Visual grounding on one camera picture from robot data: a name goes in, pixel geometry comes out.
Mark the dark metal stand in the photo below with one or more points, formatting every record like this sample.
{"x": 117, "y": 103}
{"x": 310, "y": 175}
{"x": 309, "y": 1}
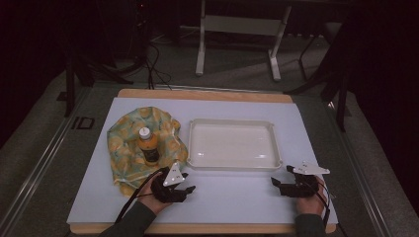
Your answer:
{"x": 69, "y": 85}

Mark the dark chair frame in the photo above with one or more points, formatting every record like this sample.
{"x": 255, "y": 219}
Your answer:
{"x": 342, "y": 98}

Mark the wooden table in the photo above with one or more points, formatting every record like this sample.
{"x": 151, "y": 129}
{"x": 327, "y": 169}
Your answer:
{"x": 204, "y": 94}

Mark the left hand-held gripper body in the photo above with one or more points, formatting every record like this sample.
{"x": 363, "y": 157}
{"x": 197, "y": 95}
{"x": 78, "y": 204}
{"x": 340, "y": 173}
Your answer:
{"x": 173, "y": 177}

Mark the white table mat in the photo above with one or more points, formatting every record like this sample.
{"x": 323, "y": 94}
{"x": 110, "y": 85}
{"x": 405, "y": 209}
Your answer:
{"x": 230, "y": 197}

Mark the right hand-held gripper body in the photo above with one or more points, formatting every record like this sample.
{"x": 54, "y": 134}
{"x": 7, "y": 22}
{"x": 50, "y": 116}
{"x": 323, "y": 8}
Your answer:
{"x": 304, "y": 186}

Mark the orange drink bottle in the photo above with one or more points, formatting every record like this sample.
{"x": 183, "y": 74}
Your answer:
{"x": 149, "y": 148}

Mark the white plastic tray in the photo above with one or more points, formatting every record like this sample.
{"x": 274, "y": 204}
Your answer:
{"x": 232, "y": 144}

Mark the yellow patterned cloth bag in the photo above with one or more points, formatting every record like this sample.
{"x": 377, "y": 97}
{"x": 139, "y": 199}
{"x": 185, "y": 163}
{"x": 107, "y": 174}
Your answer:
{"x": 123, "y": 154}

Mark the white metal stand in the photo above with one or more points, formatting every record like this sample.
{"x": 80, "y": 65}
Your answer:
{"x": 240, "y": 25}

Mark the person's right hand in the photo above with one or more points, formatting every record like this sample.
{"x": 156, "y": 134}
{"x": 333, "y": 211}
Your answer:
{"x": 309, "y": 205}

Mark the person's left hand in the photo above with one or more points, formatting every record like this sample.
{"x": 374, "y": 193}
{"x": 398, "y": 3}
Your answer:
{"x": 154, "y": 202}

